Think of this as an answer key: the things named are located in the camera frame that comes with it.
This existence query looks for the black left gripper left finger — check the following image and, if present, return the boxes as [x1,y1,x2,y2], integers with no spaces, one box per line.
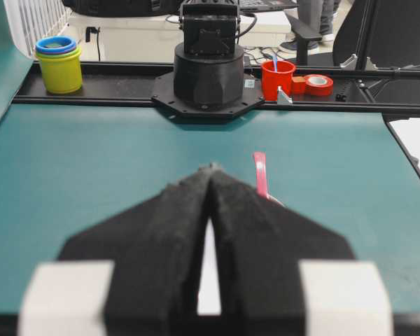
[57,166,213,335]

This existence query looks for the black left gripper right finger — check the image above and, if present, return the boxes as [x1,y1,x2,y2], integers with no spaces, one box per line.
[208,171,354,335]

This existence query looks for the black office chair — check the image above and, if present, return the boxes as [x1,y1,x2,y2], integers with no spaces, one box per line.
[279,1,420,70]

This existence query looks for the blue stick in cup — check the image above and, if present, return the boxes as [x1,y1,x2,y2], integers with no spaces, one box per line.
[272,54,278,72]

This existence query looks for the white slatted bin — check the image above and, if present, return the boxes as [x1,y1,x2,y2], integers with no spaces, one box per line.
[3,0,73,58]

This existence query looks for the stacked yellow green blue cups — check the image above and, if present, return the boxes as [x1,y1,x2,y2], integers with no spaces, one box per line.
[35,36,83,95]

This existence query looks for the orange wooden block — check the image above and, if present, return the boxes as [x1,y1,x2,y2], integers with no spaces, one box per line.
[291,76,306,95]

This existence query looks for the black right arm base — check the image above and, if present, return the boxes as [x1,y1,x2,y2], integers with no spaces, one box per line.
[152,1,265,118]

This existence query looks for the red tape roll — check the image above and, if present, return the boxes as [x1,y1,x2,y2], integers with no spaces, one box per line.
[304,74,334,97]

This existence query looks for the red plastic cup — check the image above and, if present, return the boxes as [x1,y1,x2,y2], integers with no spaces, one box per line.
[261,60,296,102]

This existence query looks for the pink plastic spoon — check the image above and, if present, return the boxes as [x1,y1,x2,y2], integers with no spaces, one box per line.
[253,151,283,206]

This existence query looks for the silver corner bracket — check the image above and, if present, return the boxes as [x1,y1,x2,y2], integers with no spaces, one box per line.
[276,86,293,105]

